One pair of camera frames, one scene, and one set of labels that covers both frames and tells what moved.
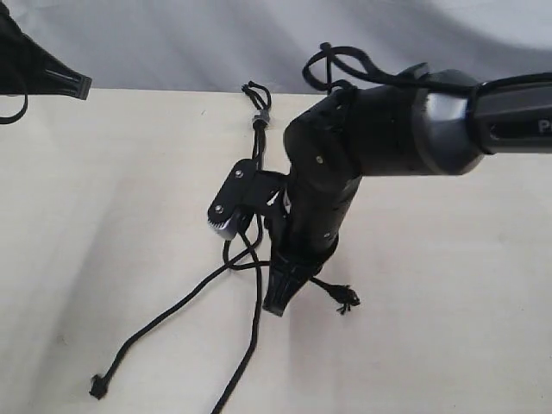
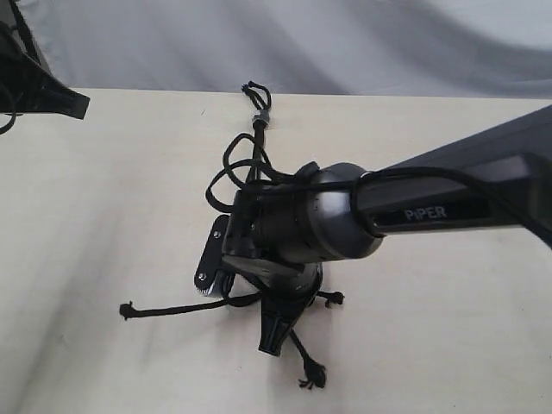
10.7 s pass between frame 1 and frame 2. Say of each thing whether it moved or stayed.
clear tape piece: stayed
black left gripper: moved
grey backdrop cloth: stayed
